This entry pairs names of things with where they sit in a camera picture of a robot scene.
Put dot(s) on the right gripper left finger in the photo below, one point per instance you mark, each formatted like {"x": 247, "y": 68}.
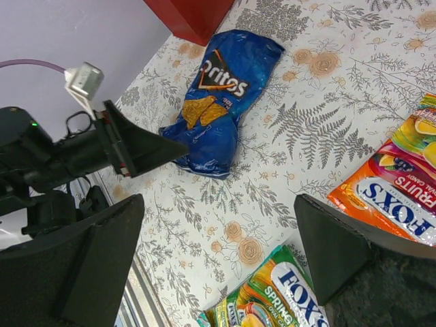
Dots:
{"x": 75, "y": 276}

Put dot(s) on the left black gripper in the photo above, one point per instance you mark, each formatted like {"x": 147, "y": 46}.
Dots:
{"x": 36, "y": 172}

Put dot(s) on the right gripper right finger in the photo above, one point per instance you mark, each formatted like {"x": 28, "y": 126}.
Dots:
{"x": 362, "y": 275}

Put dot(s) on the green snack package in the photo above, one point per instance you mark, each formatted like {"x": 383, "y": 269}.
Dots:
{"x": 278, "y": 293}

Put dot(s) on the orange snack package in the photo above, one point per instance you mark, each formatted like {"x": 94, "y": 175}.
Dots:
{"x": 394, "y": 190}

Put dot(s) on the blue Doritos chip bag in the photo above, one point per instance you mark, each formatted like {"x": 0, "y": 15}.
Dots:
{"x": 234, "y": 72}

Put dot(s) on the red paper bag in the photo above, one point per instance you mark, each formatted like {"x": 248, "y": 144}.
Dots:
{"x": 191, "y": 20}

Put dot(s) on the floral table mat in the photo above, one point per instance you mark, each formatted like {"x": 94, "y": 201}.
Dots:
{"x": 351, "y": 72}

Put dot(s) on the aluminium front rail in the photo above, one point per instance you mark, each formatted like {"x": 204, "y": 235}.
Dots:
{"x": 140, "y": 305}

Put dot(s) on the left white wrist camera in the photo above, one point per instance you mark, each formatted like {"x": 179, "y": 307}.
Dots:
{"x": 82, "y": 84}

